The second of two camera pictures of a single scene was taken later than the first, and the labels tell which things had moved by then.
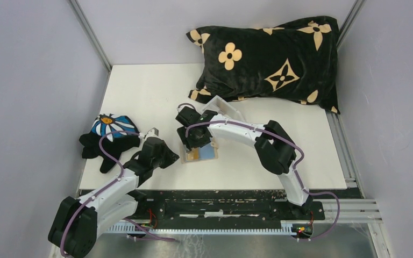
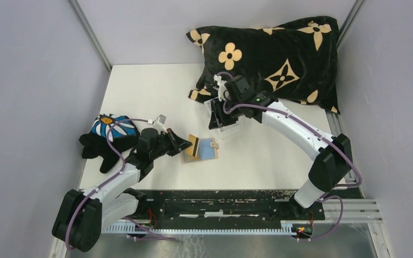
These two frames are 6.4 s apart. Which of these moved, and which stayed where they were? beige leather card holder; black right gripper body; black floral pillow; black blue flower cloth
Moved: black right gripper body
Stayed: black floral pillow; beige leather card holder; black blue flower cloth
